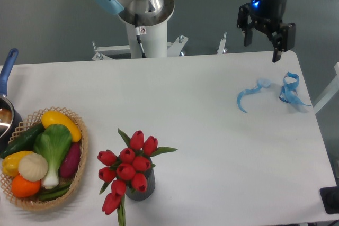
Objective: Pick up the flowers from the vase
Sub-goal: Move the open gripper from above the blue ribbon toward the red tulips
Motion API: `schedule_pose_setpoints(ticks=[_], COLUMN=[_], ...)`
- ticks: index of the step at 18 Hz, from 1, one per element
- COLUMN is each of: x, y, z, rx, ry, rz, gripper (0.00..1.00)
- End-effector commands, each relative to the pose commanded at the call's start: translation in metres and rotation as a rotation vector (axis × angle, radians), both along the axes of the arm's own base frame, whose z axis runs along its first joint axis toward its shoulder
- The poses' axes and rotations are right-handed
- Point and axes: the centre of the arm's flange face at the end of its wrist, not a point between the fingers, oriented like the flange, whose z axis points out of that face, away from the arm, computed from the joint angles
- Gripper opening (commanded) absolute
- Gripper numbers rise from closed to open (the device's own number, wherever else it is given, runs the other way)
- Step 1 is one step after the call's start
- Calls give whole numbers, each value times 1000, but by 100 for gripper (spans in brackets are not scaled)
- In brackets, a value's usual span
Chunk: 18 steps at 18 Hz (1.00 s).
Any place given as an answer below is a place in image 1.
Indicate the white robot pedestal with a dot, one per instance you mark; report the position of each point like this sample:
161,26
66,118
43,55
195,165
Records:
153,40

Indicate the blue handled saucepan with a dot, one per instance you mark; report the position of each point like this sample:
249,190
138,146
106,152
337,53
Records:
10,118

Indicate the white frame leg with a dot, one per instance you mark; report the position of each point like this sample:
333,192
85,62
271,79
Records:
327,93

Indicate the dark grey ribbed vase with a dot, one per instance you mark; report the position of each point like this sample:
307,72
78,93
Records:
143,183

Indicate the black device at edge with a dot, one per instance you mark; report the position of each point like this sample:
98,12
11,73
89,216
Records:
329,197

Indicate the light blue ribbon strip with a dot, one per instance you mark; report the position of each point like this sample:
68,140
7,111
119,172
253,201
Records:
260,83

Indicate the green bok choy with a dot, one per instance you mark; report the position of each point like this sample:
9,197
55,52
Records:
53,144

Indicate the white metal base frame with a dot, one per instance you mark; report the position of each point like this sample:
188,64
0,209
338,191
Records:
174,49

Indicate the blue knotted ribbon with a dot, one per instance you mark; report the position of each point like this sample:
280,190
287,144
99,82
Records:
288,92

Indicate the purple sweet potato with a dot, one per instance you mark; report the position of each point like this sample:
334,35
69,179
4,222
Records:
70,164

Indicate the yellow squash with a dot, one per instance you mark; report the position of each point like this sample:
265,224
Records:
55,117

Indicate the orange fruit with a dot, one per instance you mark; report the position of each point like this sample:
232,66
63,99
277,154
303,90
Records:
22,188

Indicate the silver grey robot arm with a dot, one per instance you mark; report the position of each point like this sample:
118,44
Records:
146,24

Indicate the white garlic bulb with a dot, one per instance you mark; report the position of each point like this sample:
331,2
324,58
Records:
33,167

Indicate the green bean pods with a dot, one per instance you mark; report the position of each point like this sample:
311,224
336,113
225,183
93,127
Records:
54,193

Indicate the red tulip bouquet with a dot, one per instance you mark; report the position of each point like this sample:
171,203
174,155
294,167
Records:
118,170

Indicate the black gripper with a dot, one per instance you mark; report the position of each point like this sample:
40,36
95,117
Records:
266,16

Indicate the yellow bell pepper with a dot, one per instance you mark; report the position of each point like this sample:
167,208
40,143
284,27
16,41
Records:
10,164

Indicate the green cucumber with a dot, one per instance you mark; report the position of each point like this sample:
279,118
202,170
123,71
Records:
24,142

